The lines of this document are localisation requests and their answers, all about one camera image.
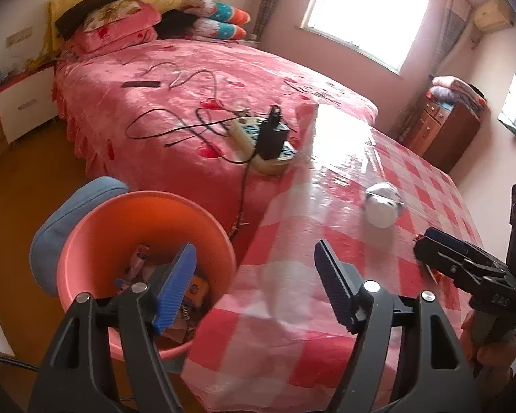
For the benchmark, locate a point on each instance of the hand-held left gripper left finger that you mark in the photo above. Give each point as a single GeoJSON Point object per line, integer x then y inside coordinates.
{"type": "Point", "coordinates": [174, 288]}

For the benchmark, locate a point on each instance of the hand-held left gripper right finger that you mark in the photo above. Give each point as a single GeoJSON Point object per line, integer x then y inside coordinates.
{"type": "Point", "coordinates": [333, 284]}

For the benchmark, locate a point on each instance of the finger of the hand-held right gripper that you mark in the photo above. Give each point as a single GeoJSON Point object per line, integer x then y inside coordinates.
{"type": "Point", "coordinates": [438, 258]}
{"type": "Point", "coordinates": [449, 241]}

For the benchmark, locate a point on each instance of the orange black packet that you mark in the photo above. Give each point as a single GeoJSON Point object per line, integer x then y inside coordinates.
{"type": "Point", "coordinates": [196, 290]}

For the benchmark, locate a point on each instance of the dark brown packet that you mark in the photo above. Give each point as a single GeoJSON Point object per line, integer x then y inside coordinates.
{"type": "Point", "coordinates": [180, 327]}

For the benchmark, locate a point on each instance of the orange plastic basin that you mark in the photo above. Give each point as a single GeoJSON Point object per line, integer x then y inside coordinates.
{"type": "Point", "coordinates": [155, 219]}

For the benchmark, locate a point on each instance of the white plastic wrapper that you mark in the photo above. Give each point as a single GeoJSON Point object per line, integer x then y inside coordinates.
{"type": "Point", "coordinates": [380, 213]}

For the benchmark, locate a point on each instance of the person's right hand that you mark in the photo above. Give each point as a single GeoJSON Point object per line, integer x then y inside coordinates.
{"type": "Point", "coordinates": [494, 357]}

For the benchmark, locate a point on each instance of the pink checked tablecloth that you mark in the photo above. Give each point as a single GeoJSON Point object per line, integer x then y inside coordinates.
{"type": "Point", "coordinates": [413, 172]}

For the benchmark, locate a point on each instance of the brown wooden dresser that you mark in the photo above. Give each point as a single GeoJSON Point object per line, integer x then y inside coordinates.
{"type": "Point", "coordinates": [451, 133]}

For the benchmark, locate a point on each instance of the blue stool cushion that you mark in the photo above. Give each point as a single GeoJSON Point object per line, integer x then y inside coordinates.
{"type": "Point", "coordinates": [69, 215]}

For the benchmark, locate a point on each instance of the stack of folded blankets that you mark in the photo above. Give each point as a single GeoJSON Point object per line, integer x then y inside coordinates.
{"type": "Point", "coordinates": [456, 90]}

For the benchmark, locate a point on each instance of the black charger adapter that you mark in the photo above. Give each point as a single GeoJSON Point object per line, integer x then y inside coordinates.
{"type": "Point", "coordinates": [271, 140]}

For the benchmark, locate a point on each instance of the white power strip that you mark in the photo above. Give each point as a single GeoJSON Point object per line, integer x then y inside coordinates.
{"type": "Point", "coordinates": [245, 131]}

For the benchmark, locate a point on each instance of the pink heart-print bed blanket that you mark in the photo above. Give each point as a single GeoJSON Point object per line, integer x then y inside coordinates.
{"type": "Point", "coordinates": [112, 107]}

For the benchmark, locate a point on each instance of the black smartphone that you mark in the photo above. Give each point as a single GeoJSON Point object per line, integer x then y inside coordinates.
{"type": "Point", "coordinates": [142, 84]}

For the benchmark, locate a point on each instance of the grey checked curtain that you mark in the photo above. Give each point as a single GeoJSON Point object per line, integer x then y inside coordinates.
{"type": "Point", "coordinates": [451, 26]}
{"type": "Point", "coordinates": [271, 0]}

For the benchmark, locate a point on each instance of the beige air conditioner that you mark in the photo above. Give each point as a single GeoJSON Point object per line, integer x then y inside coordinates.
{"type": "Point", "coordinates": [492, 15]}

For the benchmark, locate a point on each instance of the large white nightstand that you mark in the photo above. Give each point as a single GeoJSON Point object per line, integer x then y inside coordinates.
{"type": "Point", "coordinates": [26, 103]}

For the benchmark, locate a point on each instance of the window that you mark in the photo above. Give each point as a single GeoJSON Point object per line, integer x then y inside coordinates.
{"type": "Point", "coordinates": [365, 13]}

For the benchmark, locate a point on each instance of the pink heart-print pillow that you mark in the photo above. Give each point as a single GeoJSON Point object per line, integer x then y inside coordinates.
{"type": "Point", "coordinates": [142, 19]}
{"type": "Point", "coordinates": [112, 41]}

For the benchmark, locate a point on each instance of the small white nightstand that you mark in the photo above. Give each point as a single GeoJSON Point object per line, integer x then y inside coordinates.
{"type": "Point", "coordinates": [250, 42]}

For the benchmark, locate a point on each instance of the colourful cartoon pillow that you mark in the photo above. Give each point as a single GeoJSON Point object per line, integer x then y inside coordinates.
{"type": "Point", "coordinates": [223, 10]}
{"type": "Point", "coordinates": [223, 29]}

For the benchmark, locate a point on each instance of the black cloth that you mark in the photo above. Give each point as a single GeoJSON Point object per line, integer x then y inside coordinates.
{"type": "Point", "coordinates": [176, 23]}

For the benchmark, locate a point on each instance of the floral pillow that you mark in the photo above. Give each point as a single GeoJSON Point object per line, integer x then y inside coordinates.
{"type": "Point", "coordinates": [112, 13]}

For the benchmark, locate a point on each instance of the wall socket plate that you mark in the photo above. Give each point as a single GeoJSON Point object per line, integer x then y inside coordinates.
{"type": "Point", "coordinates": [19, 35]}

